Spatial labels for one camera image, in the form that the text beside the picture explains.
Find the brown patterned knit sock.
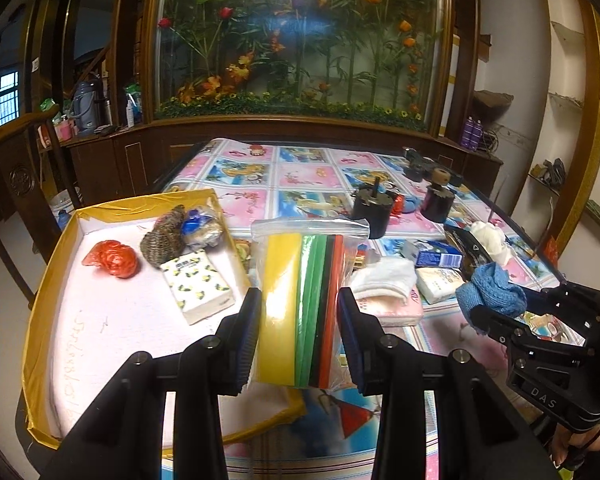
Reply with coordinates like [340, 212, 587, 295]
[140, 205, 188, 268]

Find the blue knit cloth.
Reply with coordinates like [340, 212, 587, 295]
[455, 262, 528, 318]

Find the white towel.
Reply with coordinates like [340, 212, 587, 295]
[350, 256, 418, 303]

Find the small blue knit item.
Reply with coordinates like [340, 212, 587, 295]
[392, 195, 423, 215]

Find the small blue carton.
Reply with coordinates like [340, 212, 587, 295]
[414, 250, 463, 270]

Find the tangle of cables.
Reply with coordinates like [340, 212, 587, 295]
[480, 125, 503, 153]

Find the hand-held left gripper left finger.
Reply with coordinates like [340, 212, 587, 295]
[40, 287, 263, 480]

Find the black cylinder with ornate rim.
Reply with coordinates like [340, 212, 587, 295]
[422, 185, 456, 223]

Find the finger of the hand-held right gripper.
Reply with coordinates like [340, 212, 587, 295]
[466, 305, 588, 366]
[517, 282, 600, 326]

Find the yellow cardboard box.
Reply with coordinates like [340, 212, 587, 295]
[15, 187, 308, 453]

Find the white tissue pack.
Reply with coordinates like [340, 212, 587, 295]
[415, 266, 468, 306]

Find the black pouch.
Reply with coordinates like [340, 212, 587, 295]
[445, 225, 496, 271]

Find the white soft cloth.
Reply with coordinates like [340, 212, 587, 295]
[467, 220, 513, 266]

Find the wooden sideboard cabinet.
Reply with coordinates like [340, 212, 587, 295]
[40, 120, 506, 211]

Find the dark ornate metal object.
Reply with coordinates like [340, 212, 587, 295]
[402, 147, 463, 183]

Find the black cylinder with rod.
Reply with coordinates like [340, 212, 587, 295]
[350, 176, 393, 240]

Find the lemon print tissue pack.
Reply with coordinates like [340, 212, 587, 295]
[159, 251, 236, 326]

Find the black strap bundle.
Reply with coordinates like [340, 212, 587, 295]
[540, 157, 568, 191]

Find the red plastic bag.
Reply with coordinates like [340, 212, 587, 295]
[82, 239, 141, 278]

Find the person's right forearm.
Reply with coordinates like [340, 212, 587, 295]
[550, 417, 600, 480]

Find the white plastic bucket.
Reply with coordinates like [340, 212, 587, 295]
[50, 187, 83, 231]

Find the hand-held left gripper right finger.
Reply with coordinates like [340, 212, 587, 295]
[336, 287, 546, 480]

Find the carved wooden chair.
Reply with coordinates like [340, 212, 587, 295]
[0, 104, 88, 311]

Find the zip bag of coloured sheets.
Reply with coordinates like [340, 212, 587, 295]
[250, 219, 371, 391]

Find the barred window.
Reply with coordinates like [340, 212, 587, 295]
[0, 71, 20, 126]

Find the printed fruit tablecloth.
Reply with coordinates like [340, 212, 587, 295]
[157, 137, 568, 480]

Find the glass flower display case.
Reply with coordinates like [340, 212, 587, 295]
[140, 0, 453, 133]

